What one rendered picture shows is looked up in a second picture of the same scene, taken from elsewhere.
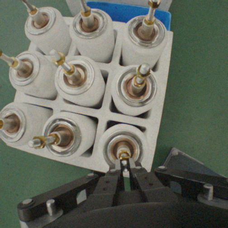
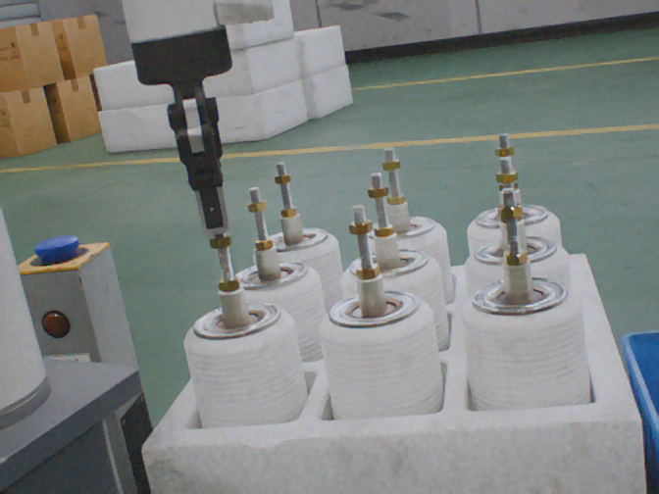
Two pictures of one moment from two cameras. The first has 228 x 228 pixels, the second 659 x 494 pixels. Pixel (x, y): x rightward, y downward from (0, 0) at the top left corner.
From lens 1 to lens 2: 0.71 m
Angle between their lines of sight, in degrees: 72
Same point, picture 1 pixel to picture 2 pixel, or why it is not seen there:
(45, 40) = (472, 236)
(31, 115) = (312, 256)
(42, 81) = not seen: hidden behind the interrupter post
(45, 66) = (410, 245)
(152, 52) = (468, 315)
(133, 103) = (335, 311)
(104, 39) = (484, 274)
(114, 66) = (461, 354)
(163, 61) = (508, 415)
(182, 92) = not seen: outside the picture
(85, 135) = (273, 294)
